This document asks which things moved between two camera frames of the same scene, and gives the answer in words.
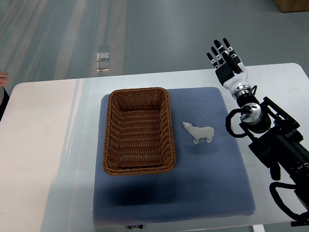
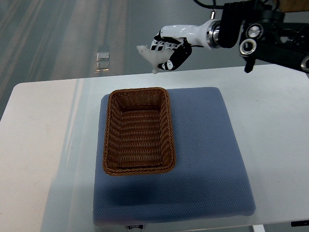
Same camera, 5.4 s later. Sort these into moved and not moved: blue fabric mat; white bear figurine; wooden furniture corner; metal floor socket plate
Moved: white bear figurine
Not moved: metal floor socket plate; blue fabric mat; wooden furniture corner
